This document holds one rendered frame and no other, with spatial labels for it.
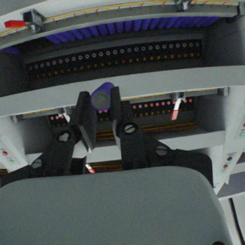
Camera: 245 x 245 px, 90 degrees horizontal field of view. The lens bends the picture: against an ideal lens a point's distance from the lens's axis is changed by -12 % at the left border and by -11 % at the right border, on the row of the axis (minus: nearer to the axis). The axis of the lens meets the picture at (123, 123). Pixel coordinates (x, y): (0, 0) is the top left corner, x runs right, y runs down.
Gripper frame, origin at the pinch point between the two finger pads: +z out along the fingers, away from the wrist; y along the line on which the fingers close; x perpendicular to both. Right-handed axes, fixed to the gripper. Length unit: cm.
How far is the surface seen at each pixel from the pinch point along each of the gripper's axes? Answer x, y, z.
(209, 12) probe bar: 3.8, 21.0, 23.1
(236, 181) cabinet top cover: -69, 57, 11
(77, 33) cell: 1.5, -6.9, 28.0
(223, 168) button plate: -41, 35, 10
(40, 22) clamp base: 6.0, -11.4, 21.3
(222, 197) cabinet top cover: -68, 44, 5
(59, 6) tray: 7.7, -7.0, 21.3
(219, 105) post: -20.2, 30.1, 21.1
